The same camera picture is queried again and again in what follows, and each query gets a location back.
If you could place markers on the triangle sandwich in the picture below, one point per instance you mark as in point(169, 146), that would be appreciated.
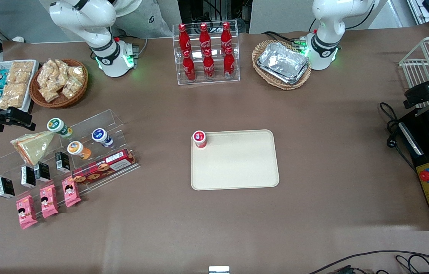
point(33, 148)

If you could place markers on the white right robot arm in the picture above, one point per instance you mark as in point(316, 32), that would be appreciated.
point(100, 42)

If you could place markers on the aluminium foil tray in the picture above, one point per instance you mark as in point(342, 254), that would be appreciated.
point(283, 62)

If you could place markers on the cream plastic tray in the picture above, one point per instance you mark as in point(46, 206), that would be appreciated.
point(244, 163)

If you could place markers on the beige cracker pack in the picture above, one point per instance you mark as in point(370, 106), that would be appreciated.
point(21, 71)
point(12, 95)

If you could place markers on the green-lid white cup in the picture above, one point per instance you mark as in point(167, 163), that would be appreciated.
point(56, 125)

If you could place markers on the white rectangular dish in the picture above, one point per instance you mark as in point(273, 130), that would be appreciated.
point(31, 87)

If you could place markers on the clear bag of beige snacks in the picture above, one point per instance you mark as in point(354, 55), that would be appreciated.
point(50, 95)
point(71, 88)
point(45, 74)
point(76, 73)
point(62, 70)

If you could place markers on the dark brown wicker basket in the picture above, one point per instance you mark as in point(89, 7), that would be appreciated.
point(62, 102)

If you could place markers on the small black carton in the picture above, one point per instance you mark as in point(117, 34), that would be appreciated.
point(28, 176)
point(42, 171)
point(62, 161)
point(5, 187)

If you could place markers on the orange-lid cup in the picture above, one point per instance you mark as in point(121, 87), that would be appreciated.
point(75, 147)

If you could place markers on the blue-lid white cup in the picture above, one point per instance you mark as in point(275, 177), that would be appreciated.
point(100, 135)

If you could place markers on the red emergency stop button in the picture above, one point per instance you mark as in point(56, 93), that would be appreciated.
point(427, 176)

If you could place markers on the clear acrylic tiered stand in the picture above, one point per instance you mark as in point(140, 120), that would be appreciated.
point(104, 118)

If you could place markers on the pink snack packet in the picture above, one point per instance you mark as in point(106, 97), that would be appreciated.
point(26, 212)
point(48, 201)
point(71, 192)

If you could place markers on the red cookie box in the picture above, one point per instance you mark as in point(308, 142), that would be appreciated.
point(100, 169)

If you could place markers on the person in grey clothes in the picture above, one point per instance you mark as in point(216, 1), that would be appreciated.
point(145, 19)

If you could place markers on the light tan wicker basket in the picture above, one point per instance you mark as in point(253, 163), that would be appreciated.
point(260, 51)

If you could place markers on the red cola bottle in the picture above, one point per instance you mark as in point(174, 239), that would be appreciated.
point(184, 38)
point(229, 64)
point(204, 38)
point(209, 66)
point(189, 68)
point(226, 36)

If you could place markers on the red-lid white cup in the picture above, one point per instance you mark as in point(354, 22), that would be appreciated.
point(199, 137)

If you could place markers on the clear acrylic bottle rack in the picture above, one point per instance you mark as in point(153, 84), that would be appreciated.
point(237, 57)

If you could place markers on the small white device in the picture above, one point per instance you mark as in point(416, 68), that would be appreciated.
point(219, 270)

